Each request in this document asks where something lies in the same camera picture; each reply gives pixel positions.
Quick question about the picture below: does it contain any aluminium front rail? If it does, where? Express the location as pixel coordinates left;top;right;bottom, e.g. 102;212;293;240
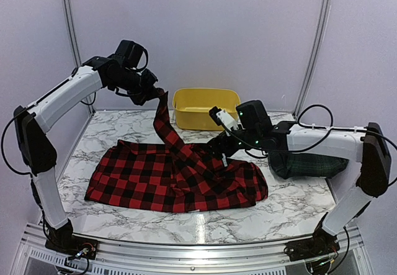
11;223;373;274

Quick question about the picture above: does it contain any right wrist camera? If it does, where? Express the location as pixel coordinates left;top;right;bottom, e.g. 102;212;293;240
209;106;239;132

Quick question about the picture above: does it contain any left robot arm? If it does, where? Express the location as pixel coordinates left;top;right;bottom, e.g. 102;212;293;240
9;40;158;253

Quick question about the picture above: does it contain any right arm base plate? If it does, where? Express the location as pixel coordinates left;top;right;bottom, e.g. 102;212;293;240
283;237;340;261

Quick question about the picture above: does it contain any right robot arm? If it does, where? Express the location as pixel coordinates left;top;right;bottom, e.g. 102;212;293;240
209;100;394;255

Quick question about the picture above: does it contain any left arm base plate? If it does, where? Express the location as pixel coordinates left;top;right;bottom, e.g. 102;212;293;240
45;236;99;259

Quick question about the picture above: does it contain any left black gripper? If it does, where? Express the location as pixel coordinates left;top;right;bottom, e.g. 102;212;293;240
112;68;161;106

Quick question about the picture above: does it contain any yellow plastic basket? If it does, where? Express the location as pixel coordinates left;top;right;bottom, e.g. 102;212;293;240
172;88;241;131

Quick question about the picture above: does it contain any dark green plaid skirt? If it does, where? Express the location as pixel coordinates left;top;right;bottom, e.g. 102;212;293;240
268;152;349;179

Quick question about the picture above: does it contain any red black plaid shirt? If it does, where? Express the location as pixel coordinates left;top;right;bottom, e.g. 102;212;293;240
84;89;269;214

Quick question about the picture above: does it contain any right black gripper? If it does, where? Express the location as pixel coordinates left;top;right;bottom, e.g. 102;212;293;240
202;124;261;160

